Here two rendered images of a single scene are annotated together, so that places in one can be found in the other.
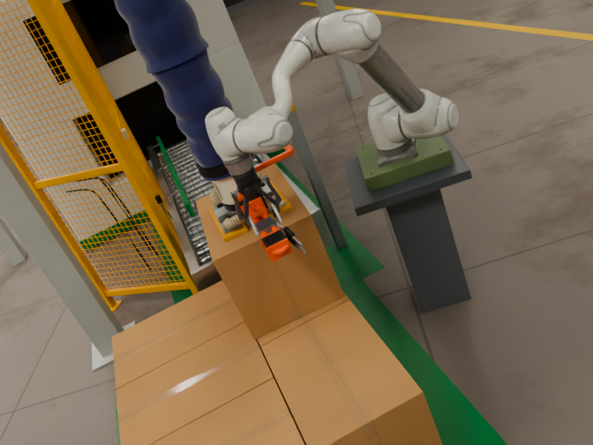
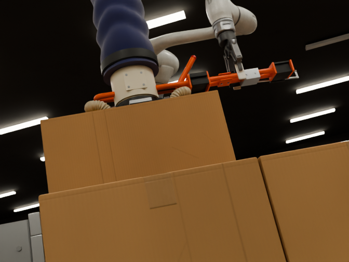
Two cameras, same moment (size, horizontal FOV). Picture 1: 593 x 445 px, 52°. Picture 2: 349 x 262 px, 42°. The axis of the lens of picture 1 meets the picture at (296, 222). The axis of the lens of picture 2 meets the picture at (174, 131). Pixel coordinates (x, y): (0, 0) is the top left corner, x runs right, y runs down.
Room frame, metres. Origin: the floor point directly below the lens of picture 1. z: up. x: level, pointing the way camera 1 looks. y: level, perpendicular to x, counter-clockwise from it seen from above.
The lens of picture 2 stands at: (2.22, 1.74, 0.35)
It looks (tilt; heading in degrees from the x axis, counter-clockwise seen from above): 19 degrees up; 267
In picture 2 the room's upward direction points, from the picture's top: 13 degrees counter-clockwise
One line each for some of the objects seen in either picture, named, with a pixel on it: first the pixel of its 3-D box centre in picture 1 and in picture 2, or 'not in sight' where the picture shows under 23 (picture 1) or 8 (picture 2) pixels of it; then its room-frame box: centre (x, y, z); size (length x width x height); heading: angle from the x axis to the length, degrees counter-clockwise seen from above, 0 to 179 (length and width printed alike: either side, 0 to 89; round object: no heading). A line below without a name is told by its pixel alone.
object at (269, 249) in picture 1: (275, 245); (280, 70); (1.65, 0.09, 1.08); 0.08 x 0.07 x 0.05; 7
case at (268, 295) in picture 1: (265, 245); (142, 176); (2.28, 0.16, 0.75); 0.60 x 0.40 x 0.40; 4
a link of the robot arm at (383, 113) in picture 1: (388, 119); not in sight; (2.46, -0.54, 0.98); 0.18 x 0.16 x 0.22; 44
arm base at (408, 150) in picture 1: (394, 146); not in sight; (2.48, -0.54, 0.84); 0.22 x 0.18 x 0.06; 163
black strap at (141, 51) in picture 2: (225, 157); (129, 67); (2.25, 0.15, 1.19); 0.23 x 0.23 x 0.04
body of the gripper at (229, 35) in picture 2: (247, 182); (228, 44); (1.83, 0.09, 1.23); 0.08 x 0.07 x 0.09; 97
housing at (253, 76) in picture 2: (266, 229); (249, 77); (1.79, 0.10, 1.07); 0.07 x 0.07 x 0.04; 7
